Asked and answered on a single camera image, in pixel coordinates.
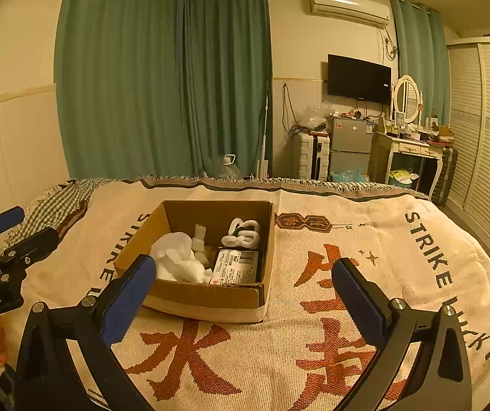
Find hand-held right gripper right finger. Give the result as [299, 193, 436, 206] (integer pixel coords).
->
[331, 257, 475, 411]

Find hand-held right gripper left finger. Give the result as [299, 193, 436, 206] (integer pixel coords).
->
[14, 253, 158, 411]

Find white lace cloth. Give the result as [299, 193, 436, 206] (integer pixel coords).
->
[149, 231, 214, 284]

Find cardboard box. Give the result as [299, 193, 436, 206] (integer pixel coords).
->
[113, 199, 275, 324]

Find black tissue paper pack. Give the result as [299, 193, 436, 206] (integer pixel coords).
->
[210, 247, 261, 286]

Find checkered cloth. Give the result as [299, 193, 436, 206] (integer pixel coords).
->
[3, 177, 118, 246]

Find printed beige blanket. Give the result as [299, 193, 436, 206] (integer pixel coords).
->
[14, 175, 490, 411]

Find blue plastic bag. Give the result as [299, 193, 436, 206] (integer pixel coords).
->
[330, 167, 368, 185]

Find yellow white bag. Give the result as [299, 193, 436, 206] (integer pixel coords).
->
[388, 168, 419, 189]

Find white suitcase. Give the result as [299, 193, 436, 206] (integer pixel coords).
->
[297, 132, 331, 182]

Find dark suitcase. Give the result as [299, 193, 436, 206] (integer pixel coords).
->
[431, 146, 459, 207]

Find grey mini fridge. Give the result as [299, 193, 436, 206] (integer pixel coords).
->
[326, 115, 375, 179]

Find white dressing table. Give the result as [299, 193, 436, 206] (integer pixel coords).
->
[369, 123, 455, 200]

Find clear water jug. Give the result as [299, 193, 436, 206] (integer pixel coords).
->
[211, 154, 244, 179]

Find white mop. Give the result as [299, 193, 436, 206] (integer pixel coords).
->
[256, 79, 274, 179]

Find wide green curtain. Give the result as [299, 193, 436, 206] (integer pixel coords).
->
[54, 0, 195, 180]

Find clear plastic bag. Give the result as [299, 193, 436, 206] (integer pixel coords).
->
[298, 103, 332, 132]

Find white oval vanity mirror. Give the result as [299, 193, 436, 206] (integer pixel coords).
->
[391, 75, 424, 126]

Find narrow green curtain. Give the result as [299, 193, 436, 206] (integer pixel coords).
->
[181, 0, 274, 178]

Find light green curtain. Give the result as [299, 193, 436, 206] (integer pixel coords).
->
[391, 0, 450, 127]

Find white air conditioner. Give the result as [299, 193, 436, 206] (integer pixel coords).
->
[309, 0, 391, 29]

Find black wall cables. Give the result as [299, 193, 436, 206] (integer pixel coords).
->
[281, 83, 304, 138]

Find black wall television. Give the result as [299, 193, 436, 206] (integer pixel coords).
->
[327, 54, 392, 104]

